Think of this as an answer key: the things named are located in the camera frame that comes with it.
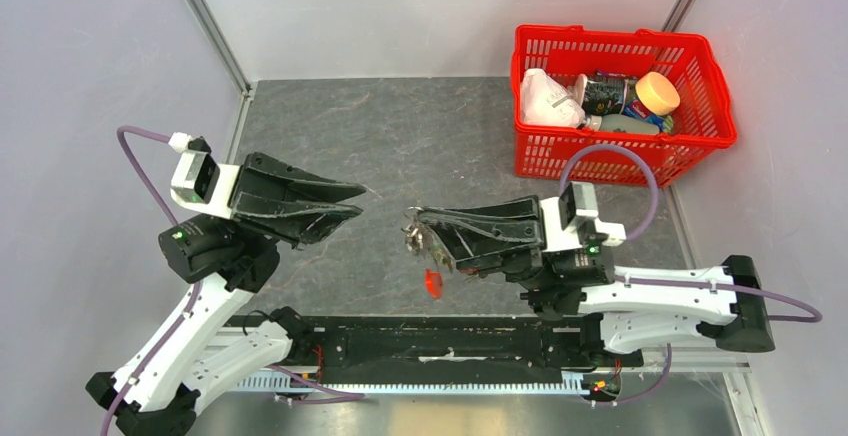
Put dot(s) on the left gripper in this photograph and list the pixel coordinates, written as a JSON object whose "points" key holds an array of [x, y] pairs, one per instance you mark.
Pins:
{"points": [[268, 188]]}

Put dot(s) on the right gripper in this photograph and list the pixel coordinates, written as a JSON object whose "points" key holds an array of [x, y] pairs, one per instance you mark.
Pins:
{"points": [[512, 224]]}

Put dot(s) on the keyring bunch with tags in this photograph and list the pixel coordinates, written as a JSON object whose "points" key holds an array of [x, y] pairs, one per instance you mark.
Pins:
{"points": [[422, 241]]}

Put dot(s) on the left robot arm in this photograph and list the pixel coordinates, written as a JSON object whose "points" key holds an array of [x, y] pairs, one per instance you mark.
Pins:
{"points": [[226, 252]]}

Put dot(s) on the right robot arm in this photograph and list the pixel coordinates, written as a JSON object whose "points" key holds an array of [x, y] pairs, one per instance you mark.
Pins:
{"points": [[559, 252]]}

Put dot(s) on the white plastic bag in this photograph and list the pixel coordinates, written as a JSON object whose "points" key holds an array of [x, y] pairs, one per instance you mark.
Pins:
{"points": [[545, 102]]}

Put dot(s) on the grey green pouch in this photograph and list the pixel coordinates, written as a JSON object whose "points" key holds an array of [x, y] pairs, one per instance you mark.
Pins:
{"points": [[621, 124]]}

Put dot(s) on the dark printed can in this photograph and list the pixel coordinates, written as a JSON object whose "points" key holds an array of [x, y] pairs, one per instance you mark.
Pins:
{"points": [[600, 94]]}

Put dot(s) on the jar with yellow lid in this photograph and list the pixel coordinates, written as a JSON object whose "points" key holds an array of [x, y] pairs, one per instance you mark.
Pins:
{"points": [[652, 98]]}

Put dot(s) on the red plastic basket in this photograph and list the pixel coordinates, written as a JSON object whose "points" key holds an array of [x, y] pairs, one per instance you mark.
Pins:
{"points": [[703, 122]]}

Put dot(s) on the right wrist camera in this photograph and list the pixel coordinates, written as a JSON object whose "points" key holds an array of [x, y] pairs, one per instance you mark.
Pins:
{"points": [[571, 221]]}

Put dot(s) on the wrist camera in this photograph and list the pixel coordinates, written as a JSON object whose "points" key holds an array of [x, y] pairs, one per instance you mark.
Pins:
{"points": [[199, 183], [571, 221]]}

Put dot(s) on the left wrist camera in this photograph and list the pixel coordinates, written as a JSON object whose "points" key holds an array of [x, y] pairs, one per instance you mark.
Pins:
{"points": [[199, 183]]}

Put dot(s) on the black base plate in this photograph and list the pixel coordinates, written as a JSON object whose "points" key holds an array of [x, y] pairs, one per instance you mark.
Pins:
{"points": [[451, 350]]}

